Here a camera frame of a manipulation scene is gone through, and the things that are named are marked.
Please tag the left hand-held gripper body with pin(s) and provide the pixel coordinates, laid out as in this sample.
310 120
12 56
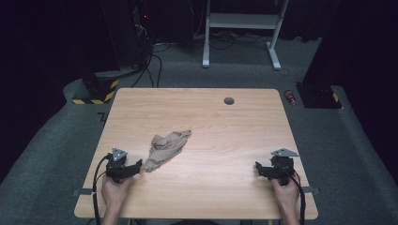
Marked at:
115 170

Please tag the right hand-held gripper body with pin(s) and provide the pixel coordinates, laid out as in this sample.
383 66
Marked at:
283 170

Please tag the beige cloth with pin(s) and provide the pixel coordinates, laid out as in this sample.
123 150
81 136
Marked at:
165 146

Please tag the person's left hand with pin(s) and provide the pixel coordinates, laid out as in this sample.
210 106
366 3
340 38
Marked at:
112 195

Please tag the person's right hand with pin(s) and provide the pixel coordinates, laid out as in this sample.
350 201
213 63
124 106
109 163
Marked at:
289 197

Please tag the grey tape strip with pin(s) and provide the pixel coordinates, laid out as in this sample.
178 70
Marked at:
84 192
313 190

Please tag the red can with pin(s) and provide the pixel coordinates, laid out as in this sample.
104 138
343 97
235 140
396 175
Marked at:
290 97

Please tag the grey round table grommet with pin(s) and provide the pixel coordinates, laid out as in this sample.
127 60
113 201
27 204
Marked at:
229 101

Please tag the black yellow striped stand base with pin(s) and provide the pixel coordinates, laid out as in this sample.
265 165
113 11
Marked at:
100 93

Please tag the dark equipment rack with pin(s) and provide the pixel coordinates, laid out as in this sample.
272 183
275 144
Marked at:
142 31

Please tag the white metal stand frame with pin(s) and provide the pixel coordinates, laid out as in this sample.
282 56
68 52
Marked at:
244 21

